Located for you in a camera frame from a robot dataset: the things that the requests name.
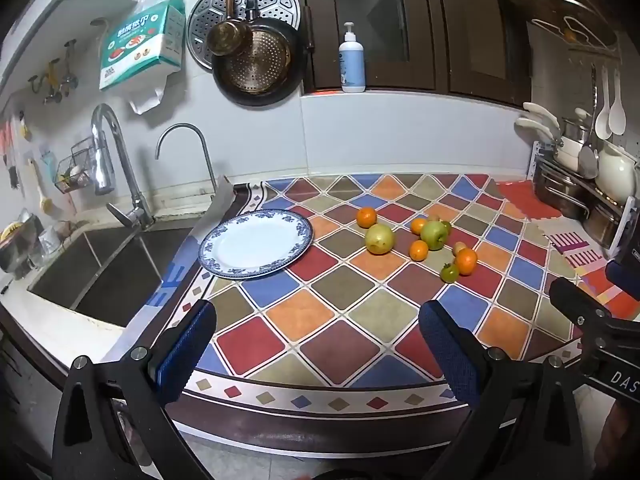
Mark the white hanging plastic bag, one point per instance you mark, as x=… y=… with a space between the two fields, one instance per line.
x=147 y=97

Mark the orange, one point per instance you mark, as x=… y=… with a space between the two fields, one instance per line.
x=419 y=250
x=418 y=225
x=366 y=217
x=466 y=262

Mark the blue patterned white plate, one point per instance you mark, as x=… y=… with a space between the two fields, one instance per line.
x=255 y=243

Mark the white ceramic jug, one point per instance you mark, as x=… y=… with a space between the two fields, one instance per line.
x=616 y=172

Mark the white pump bottle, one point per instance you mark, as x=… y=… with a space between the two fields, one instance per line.
x=352 y=65

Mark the yellow wall hook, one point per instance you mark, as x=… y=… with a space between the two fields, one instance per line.
x=50 y=75

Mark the tall chrome pull-down faucet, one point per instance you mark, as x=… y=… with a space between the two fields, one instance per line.
x=117 y=160

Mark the teal paper towel pack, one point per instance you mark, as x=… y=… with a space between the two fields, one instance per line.
x=140 y=45

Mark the metal bowl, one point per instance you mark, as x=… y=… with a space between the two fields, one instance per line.
x=15 y=252

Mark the green tomato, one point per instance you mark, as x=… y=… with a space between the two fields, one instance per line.
x=449 y=272
x=447 y=226

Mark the yellow apple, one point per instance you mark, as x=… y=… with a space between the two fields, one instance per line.
x=379 y=239

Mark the white cup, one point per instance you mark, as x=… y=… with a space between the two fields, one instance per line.
x=48 y=241

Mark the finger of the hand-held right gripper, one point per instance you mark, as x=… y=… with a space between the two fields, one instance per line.
x=575 y=305
x=622 y=277

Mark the metal spatula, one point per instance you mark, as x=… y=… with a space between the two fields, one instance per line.
x=588 y=157

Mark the thin gooseneck faucet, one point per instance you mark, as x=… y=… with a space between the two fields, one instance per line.
x=200 y=140

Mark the stainless steel sink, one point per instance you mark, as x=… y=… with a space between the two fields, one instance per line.
x=100 y=270

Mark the small tan fruit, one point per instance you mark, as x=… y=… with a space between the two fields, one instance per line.
x=459 y=248

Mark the metal dish rack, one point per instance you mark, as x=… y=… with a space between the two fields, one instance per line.
x=545 y=160

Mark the green apple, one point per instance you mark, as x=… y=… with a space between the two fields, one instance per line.
x=434 y=235

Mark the steel baking pan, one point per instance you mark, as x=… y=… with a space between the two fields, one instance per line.
x=557 y=192

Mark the small brass saucepan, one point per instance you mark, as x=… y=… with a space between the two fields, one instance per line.
x=229 y=35

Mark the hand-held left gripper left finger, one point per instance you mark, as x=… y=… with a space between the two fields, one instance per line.
x=187 y=350

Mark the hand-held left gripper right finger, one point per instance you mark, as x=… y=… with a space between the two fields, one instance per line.
x=445 y=347

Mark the colourful checkered tablecloth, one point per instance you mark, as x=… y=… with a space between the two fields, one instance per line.
x=330 y=310

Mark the black frying pan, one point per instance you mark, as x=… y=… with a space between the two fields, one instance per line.
x=257 y=65

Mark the round metal steamer tray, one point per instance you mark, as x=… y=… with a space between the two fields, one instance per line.
x=280 y=5

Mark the dish brush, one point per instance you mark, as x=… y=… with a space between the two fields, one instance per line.
x=42 y=190

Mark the white ladle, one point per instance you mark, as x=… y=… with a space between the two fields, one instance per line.
x=603 y=120
x=617 y=115

